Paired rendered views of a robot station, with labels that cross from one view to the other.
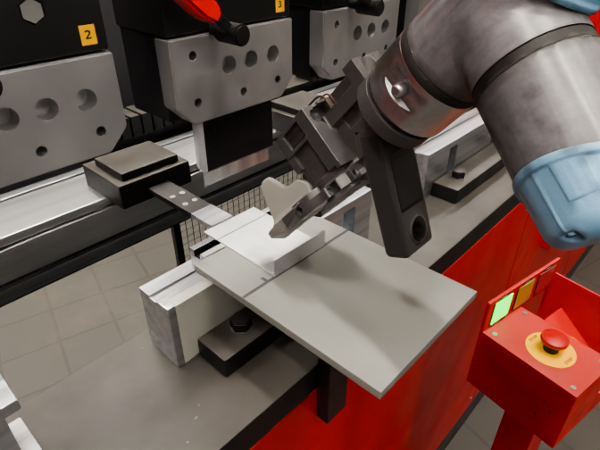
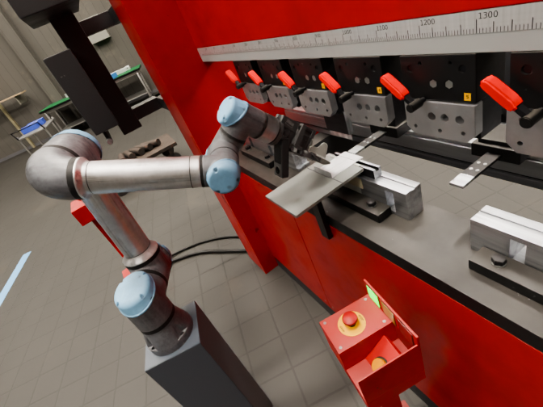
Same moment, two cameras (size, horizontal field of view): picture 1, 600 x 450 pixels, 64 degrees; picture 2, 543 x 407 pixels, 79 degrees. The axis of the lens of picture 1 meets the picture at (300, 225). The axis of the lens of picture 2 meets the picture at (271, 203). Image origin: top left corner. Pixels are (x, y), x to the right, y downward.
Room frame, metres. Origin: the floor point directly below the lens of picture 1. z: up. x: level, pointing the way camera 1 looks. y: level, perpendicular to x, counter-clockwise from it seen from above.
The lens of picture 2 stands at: (0.71, -0.87, 1.55)
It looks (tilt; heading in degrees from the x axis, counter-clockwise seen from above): 32 degrees down; 118
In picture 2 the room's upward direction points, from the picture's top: 24 degrees counter-clockwise
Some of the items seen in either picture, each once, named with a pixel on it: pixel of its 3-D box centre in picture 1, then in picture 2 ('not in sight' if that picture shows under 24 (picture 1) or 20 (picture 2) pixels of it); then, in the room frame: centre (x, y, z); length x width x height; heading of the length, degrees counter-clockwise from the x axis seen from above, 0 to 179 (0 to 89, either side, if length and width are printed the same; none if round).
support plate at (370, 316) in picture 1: (329, 280); (313, 183); (0.42, -0.03, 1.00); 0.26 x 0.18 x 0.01; 47
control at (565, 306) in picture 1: (555, 345); (368, 341); (0.56, -0.42, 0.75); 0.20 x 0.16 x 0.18; 126
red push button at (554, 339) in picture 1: (553, 344); (350, 320); (0.52, -0.38, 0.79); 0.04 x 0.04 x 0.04
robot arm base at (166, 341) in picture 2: not in sight; (163, 324); (-0.05, -0.43, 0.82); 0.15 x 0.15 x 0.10
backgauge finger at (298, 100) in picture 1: (327, 120); (489, 155); (0.89, -0.05, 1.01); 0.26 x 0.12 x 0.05; 47
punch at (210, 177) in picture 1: (235, 135); (338, 123); (0.53, 0.07, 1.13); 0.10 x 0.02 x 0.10; 137
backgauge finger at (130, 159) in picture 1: (164, 185); (378, 132); (0.62, 0.20, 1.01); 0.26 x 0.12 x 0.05; 47
